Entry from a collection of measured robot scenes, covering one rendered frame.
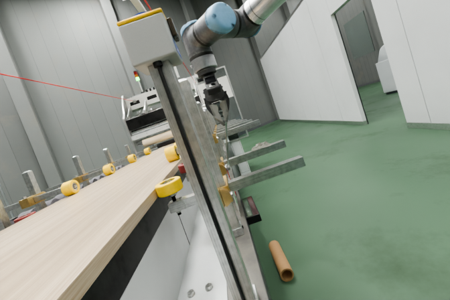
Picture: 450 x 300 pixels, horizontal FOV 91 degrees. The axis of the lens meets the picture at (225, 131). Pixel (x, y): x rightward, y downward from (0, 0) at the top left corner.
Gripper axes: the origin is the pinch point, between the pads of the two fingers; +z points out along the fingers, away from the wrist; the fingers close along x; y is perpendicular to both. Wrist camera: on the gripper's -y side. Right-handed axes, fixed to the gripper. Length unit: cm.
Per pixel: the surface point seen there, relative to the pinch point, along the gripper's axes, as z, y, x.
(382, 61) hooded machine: 10, 578, -518
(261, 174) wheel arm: 17.9, -16.1, -5.2
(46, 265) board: 11, -45, 37
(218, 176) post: 13.0, -20.3, 6.9
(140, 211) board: 12.3, -29.5, 26.6
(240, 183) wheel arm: 18.5, -16.1, 1.9
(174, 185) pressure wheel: 11.8, -17.7, 20.2
